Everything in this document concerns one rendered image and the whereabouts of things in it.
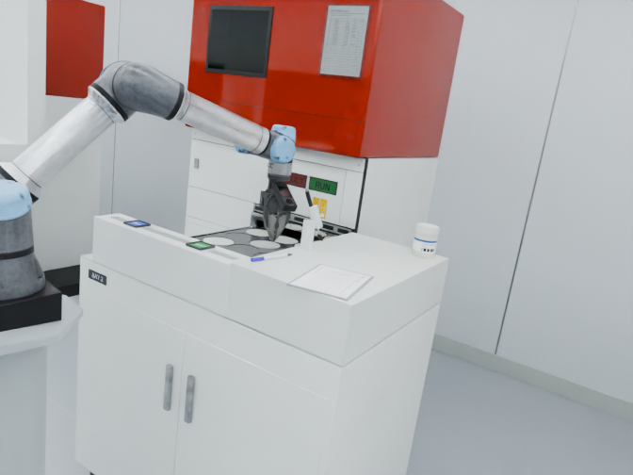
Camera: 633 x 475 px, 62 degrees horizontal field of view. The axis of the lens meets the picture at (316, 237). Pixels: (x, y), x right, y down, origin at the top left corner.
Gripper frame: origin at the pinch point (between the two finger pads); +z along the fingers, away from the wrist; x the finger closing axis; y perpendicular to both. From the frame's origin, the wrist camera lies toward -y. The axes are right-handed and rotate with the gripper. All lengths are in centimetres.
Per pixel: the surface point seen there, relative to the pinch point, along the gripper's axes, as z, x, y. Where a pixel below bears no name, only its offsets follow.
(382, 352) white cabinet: 16, -11, -51
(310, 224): -10.0, -0.6, -21.9
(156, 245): 0.1, 38.5, -8.2
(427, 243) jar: -7.0, -36.4, -30.7
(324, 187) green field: -15.5, -22.0, 11.1
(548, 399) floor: 94, -180, 12
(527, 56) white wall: -84, -164, 63
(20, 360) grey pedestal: 21, 71, -29
